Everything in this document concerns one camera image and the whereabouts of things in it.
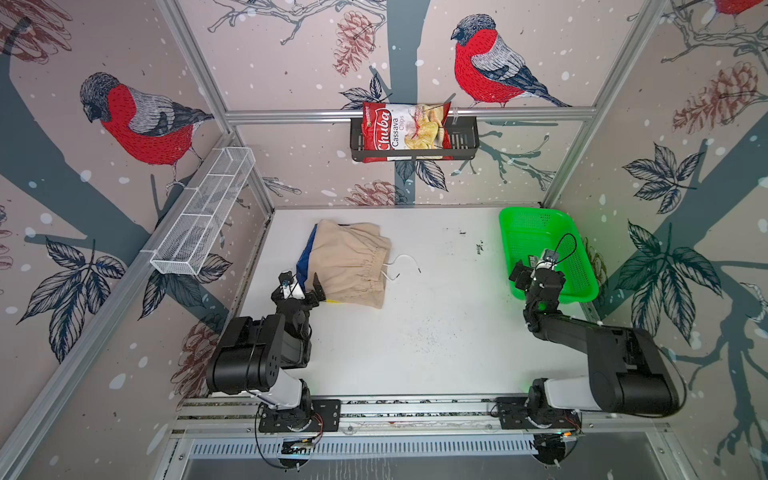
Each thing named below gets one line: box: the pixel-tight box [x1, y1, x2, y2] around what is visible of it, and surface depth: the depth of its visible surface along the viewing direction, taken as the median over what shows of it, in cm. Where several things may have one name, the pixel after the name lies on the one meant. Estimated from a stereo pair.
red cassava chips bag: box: [362, 101, 454, 163], surface depth 90 cm
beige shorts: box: [306, 219, 392, 309], surface depth 100 cm
